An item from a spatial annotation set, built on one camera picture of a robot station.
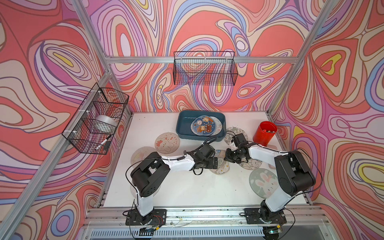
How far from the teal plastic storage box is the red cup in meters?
0.23

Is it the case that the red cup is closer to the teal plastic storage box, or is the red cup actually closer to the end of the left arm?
the teal plastic storage box

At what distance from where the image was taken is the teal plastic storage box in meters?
1.07

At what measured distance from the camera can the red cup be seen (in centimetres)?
93
